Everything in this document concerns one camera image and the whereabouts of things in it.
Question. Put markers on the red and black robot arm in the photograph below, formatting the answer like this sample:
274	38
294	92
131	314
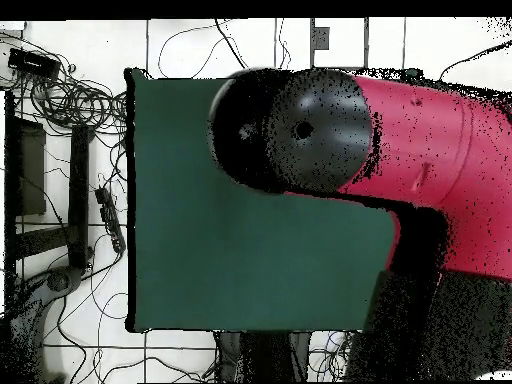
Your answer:
440	140

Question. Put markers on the dark green table cloth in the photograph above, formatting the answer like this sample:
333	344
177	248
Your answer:
240	260

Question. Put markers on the black power strip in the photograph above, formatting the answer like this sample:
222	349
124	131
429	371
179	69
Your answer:
110	220

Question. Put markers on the grey chair base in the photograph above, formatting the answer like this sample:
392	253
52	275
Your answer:
58	280

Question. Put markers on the black rectangular box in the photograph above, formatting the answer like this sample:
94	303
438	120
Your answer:
34	63

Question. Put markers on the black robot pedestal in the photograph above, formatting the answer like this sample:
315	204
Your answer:
260	356

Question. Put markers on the black metal stand frame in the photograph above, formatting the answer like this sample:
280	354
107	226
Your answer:
78	192

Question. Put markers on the grey floor frame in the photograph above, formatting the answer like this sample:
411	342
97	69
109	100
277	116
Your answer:
320	40

